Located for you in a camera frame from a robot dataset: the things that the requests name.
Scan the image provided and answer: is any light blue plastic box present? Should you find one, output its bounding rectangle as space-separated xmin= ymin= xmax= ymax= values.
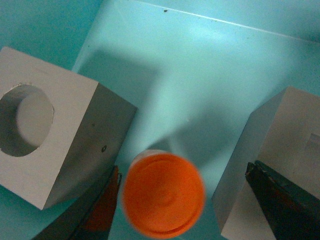
xmin=0 ymin=0 xmax=320 ymax=240

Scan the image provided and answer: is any orange cylinder part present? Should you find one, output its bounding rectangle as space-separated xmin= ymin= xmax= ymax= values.
xmin=121 ymin=149 xmax=206 ymax=240

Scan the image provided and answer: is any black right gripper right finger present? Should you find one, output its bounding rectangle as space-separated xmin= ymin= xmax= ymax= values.
xmin=245 ymin=160 xmax=320 ymax=240

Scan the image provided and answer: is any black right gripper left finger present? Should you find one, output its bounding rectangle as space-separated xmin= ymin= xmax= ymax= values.
xmin=33 ymin=165 xmax=122 ymax=240

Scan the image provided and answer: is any gray block with square hole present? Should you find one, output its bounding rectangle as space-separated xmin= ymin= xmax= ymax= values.
xmin=212 ymin=87 xmax=320 ymax=240

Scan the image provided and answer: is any gray block with round hole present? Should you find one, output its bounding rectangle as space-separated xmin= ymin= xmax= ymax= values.
xmin=0 ymin=47 xmax=137 ymax=210

